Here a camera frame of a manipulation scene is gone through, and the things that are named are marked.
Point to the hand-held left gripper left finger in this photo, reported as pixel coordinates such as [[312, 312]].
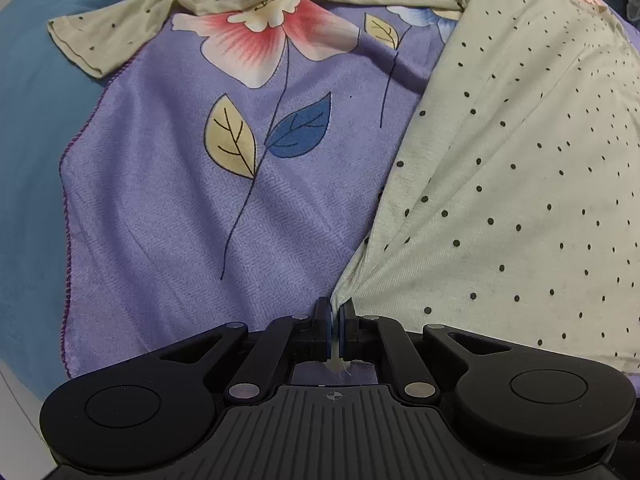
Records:
[[324, 327]]

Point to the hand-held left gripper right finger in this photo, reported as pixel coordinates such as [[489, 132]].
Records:
[[346, 327]]

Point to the cream polka dot shirt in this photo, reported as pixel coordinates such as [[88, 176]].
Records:
[[500, 160]]

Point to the purple floral blanket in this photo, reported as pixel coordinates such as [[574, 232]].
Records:
[[175, 210]]

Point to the blue bed sheet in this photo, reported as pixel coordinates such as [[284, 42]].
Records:
[[30, 160]]

